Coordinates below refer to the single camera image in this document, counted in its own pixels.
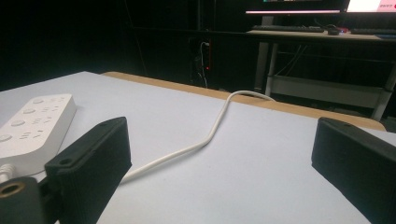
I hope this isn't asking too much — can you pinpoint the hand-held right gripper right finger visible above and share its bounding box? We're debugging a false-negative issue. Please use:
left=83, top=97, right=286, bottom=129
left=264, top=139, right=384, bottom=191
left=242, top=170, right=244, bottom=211
left=311, top=117, right=396, bottom=224

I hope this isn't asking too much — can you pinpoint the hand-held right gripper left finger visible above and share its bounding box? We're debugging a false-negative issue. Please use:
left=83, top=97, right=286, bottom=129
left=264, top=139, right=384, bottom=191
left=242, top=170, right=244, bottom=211
left=44, top=116, right=133, bottom=224

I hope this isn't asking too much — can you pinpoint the white power strip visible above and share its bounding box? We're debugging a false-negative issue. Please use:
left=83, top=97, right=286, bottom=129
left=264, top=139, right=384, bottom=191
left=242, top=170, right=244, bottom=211
left=0, top=93, right=78, bottom=177

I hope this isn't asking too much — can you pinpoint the grey metal desk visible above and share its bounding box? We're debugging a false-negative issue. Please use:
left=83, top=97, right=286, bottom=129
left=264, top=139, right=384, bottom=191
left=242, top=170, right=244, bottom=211
left=246, top=29, right=396, bottom=122

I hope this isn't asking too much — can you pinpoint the white table mat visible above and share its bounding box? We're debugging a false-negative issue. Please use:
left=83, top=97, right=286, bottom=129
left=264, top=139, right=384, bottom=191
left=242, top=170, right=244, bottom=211
left=0, top=71, right=396, bottom=224

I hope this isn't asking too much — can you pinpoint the black keyboard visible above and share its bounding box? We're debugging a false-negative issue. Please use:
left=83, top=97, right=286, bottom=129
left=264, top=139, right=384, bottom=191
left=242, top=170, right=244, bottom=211
left=251, top=24, right=325, bottom=34

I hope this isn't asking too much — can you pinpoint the computer monitor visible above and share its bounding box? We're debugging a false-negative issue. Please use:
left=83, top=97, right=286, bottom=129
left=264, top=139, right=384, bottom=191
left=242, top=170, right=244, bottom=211
left=245, top=0, right=351, bottom=15
left=346, top=0, right=396, bottom=14

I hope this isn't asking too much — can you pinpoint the white power cable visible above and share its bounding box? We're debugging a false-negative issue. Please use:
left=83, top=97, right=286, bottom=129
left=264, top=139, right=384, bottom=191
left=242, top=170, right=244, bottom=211
left=0, top=90, right=276, bottom=185

